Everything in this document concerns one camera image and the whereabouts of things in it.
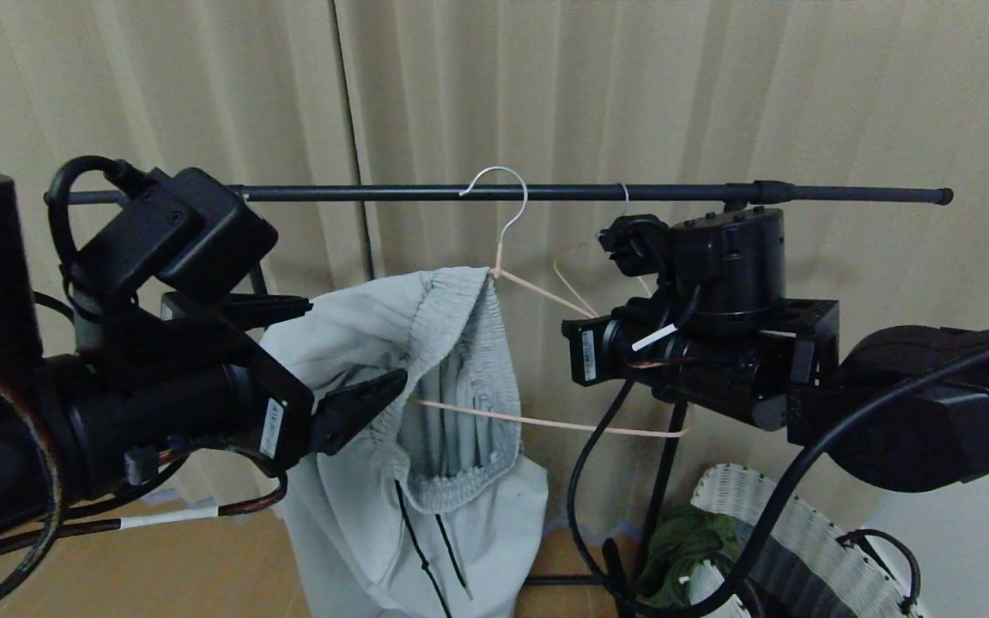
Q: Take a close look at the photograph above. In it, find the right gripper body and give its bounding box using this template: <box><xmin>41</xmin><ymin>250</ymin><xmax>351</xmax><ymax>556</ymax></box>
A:
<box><xmin>561</xmin><ymin>314</ymin><xmax>792</xmax><ymax>430</ymax></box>

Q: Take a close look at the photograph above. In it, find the pink clothes hanger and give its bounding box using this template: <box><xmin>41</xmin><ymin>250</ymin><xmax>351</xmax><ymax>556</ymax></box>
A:
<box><xmin>553</xmin><ymin>182</ymin><xmax>633</xmax><ymax>314</ymax></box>
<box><xmin>409</xmin><ymin>166</ymin><xmax>689</xmax><ymax>439</ymax></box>

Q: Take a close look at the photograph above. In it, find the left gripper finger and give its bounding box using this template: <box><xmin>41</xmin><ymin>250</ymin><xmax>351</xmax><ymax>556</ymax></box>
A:
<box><xmin>164</xmin><ymin>292</ymin><xmax>315</xmax><ymax>334</ymax></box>
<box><xmin>310</xmin><ymin>369</ymin><xmax>410</xmax><ymax>457</ymax></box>

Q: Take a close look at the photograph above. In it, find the green long-sleeved shirt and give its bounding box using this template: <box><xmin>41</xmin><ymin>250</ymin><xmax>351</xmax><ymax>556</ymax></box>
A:
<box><xmin>636</xmin><ymin>506</ymin><xmax>740</xmax><ymax>606</ymax></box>

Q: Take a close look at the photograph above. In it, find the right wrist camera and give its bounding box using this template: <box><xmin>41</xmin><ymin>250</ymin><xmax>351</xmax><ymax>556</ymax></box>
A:
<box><xmin>598</xmin><ymin>213</ymin><xmax>674</xmax><ymax>280</ymax></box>

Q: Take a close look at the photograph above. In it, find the white laundry basket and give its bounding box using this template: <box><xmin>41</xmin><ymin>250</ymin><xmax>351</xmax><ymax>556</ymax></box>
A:
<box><xmin>688</xmin><ymin>463</ymin><xmax>925</xmax><ymax>618</ymax></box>

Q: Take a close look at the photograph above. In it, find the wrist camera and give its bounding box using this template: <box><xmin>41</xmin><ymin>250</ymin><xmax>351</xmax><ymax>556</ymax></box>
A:
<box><xmin>598</xmin><ymin>213</ymin><xmax>674</xmax><ymax>280</ymax></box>
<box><xmin>70</xmin><ymin>166</ymin><xmax>281</xmax><ymax>344</ymax></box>

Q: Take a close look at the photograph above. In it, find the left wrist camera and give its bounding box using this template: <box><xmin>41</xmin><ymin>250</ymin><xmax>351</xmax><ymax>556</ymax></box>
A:
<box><xmin>70</xmin><ymin>166</ymin><xmax>281</xmax><ymax>344</ymax></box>

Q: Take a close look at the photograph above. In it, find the beige curtain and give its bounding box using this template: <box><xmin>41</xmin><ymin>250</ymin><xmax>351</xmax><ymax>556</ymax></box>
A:
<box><xmin>0</xmin><ymin>0</ymin><xmax>989</xmax><ymax>537</ymax></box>

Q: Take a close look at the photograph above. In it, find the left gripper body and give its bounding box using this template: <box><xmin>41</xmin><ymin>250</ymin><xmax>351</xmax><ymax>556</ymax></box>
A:
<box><xmin>74</xmin><ymin>322</ymin><xmax>317</xmax><ymax>503</ymax></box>

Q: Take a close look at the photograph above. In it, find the black clothes rack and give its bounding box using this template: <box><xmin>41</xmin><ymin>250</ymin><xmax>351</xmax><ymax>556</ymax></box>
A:
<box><xmin>46</xmin><ymin>179</ymin><xmax>955</xmax><ymax>593</ymax></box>

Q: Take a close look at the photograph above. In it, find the black cable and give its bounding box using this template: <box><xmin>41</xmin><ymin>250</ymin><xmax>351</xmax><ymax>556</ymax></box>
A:
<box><xmin>567</xmin><ymin>322</ymin><xmax>989</xmax><ymax>618</ymax></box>
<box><xmin>0</xmin><ymin>330</ymin><xmax>64</xmax><ymax>618</ymax></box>
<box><xmin>46</xmin><ymin>156</ymin><xmax>152</xmax><ymax>293</ymax></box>

